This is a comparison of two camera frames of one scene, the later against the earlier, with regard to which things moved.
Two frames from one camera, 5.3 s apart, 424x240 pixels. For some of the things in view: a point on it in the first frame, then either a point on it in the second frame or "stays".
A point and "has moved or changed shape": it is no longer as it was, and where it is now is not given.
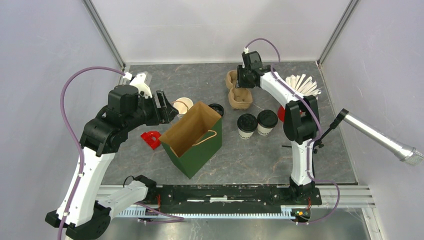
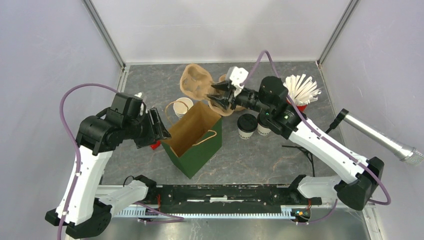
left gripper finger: [166, 111] → [160, 131]
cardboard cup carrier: [239, 98] has moved or changed shape
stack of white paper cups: [183, 104] stays
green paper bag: [194, 138] stays
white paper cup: [244, 135] stays
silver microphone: [404, 152] stays
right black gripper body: [243, 79] → [249, 99]
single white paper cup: [263, 131] stays
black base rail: [231, 197] stays
